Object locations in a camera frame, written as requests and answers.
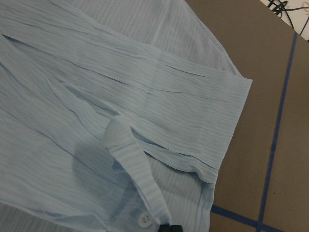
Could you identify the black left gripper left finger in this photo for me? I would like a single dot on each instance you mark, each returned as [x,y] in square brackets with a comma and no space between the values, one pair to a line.
[164,228]

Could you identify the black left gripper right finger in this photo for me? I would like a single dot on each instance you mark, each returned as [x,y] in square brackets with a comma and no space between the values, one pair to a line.
[176,228]

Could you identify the light blue button-up shirt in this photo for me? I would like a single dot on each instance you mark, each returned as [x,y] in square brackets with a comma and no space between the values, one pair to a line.
[115,115]

